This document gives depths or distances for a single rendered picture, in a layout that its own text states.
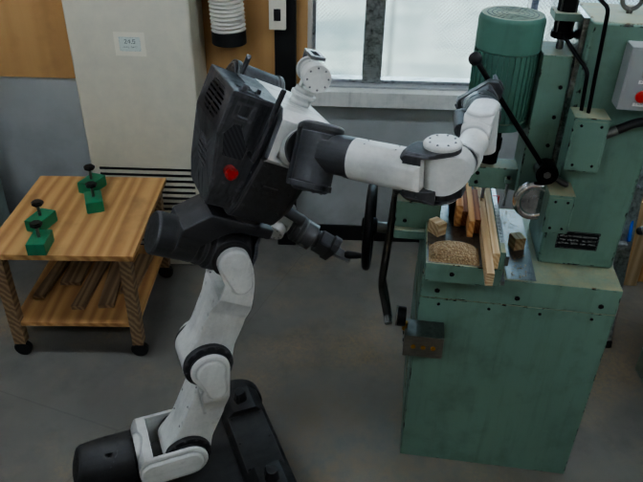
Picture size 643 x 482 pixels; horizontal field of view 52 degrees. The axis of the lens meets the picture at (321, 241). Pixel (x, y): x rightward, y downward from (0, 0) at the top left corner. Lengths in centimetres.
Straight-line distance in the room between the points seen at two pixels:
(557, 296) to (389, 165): 88
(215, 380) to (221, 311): 21
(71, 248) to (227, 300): 105
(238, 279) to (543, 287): 89
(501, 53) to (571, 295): 73
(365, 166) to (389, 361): 160
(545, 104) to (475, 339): 74
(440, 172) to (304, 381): 157
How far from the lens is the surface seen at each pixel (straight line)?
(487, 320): 211
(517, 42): 186
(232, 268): 172
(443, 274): 188
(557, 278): 208
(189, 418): 208
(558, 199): 192
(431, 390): 230
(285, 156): 153
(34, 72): 353
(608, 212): 208
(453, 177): 137
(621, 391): 301
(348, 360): 286
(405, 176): 135
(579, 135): 186
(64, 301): 303
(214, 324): 186
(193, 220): 167
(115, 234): 275
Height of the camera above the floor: 193
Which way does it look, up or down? 32 degrees down
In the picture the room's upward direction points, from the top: 1 degrees clockwise
